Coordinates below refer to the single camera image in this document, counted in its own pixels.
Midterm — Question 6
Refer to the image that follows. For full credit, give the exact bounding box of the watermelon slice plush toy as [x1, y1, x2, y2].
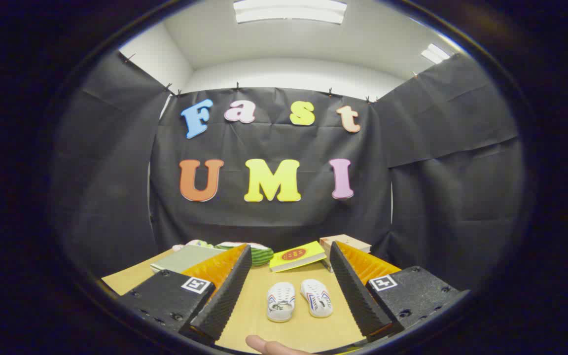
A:
[213, 241, 275, 267]

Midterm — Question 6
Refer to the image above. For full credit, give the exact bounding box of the black backdrop cloth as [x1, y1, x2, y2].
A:
[50, 52, 526, 291]

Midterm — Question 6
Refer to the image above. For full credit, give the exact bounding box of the small ceiling light panel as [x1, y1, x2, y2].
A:
[421, 43, 451, 65]

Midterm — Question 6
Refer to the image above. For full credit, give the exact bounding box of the large ceiling light panel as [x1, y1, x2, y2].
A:
[233, 0, 348, 25]

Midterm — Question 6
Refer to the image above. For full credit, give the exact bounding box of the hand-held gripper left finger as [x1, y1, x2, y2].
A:
[116, 244, 252, 345]

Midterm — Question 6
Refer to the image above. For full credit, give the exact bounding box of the pink plush toy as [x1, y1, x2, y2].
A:
[172, 240, 214, 252]

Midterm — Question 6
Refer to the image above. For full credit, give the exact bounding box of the cream fabric storage box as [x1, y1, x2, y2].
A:
[150, 245, 226, 275]

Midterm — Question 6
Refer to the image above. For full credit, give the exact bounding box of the beige book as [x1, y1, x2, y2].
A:
[319, 234, 372, 254]

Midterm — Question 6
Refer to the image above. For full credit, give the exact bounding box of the white canvas shoe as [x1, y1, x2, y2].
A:
[300, 279, 334, 319]
[267, 282, 296, 323]

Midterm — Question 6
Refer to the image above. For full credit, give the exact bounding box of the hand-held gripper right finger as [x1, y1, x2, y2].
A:
[330, 241, 471, 342]

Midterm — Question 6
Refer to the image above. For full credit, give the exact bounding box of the yellow book with red circle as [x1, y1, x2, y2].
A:
[269, 241, 327, 273]

